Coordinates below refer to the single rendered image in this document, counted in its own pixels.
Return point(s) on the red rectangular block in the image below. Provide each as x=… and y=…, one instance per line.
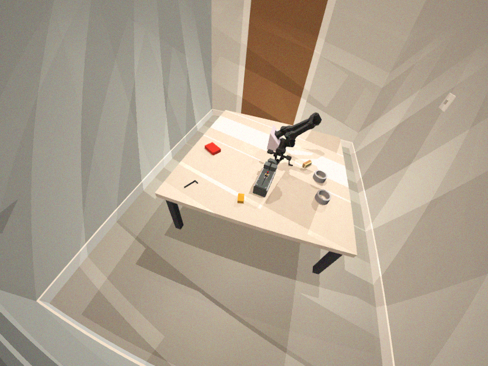
x=212, y=148

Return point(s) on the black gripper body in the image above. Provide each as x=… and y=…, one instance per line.
x=278, y=154

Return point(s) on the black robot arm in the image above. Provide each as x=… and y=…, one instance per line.
x=291, y=132

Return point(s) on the grey short cylinder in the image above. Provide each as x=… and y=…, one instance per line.
x=324, y=193
x=318, y=179

